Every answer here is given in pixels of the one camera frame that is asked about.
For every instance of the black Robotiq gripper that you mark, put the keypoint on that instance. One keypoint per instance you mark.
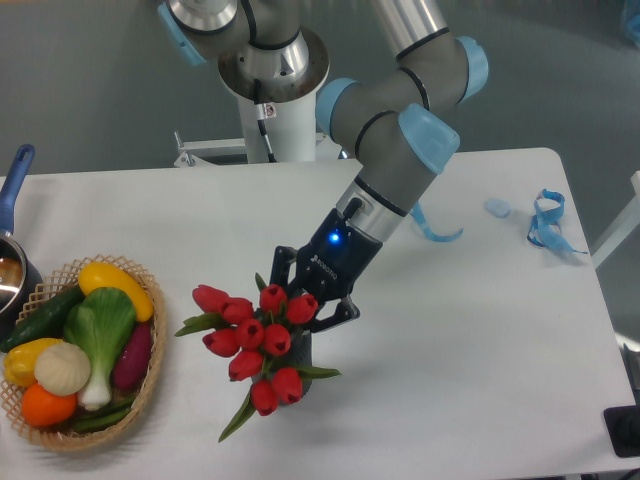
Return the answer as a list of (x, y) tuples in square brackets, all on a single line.
[(327, 267)]

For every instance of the red tulip bouquet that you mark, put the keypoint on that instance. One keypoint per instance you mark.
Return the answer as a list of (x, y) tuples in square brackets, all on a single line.
[(252, 336)]

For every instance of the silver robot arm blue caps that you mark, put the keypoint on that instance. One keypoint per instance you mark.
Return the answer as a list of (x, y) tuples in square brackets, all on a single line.
[(277, 70)]

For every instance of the dark grey ribbed vase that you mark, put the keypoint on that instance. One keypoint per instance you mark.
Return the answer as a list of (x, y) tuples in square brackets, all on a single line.
[(286, 375)]

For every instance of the blue tape strip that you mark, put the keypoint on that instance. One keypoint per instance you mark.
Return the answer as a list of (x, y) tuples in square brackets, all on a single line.
[(420, 220)]

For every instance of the purple sweet potato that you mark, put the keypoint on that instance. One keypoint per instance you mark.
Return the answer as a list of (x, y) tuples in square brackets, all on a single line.
[(132, 365)]

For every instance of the small pale blue cap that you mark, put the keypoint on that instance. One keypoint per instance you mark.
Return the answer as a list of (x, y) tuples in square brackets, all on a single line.
[(497, 207)]

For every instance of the green bok choy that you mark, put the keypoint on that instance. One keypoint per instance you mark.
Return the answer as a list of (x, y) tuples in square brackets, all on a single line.
[(100, 326)]

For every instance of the yellow squash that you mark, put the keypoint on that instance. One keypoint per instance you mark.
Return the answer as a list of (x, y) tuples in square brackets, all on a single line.
[(97, 275)]

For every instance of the crumpled blue tape ribbon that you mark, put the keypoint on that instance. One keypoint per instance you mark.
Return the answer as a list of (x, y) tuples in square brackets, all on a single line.
[(544, 230)]

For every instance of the woven wicker basket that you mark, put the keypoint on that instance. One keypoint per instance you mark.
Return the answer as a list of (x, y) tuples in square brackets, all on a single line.
[(62, 438)]

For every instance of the green bean pods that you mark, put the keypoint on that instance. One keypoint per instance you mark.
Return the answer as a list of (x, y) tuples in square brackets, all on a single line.
[(103, 418)]

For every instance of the cream white garlic bulb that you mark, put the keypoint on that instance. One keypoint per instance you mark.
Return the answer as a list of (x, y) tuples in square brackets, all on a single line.
[(62, 369)]

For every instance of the dark green cucumber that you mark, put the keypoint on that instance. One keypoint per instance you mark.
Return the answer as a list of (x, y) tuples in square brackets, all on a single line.
[(46, 321)]

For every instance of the orange fruit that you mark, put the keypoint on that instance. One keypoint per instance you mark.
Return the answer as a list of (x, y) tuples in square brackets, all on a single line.
[(40, 408)]

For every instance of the yellow bell pepper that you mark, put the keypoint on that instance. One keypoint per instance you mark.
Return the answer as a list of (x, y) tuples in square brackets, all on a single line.
[(19, 363)]

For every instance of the black device at edge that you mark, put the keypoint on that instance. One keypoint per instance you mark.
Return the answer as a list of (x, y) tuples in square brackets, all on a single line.
[(623, 428)]

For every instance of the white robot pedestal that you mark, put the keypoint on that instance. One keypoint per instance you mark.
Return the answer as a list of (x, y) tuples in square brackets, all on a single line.
[(280, 122)]

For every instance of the white metal base frame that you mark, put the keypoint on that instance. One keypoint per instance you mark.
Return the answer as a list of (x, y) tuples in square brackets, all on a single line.
[(220, 147)]

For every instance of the blue handled saucepan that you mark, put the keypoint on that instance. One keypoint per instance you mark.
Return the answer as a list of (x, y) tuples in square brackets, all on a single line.
[(19, 276)]

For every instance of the white frame bar right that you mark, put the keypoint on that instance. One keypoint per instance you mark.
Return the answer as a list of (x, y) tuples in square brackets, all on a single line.
[(619, 229)]

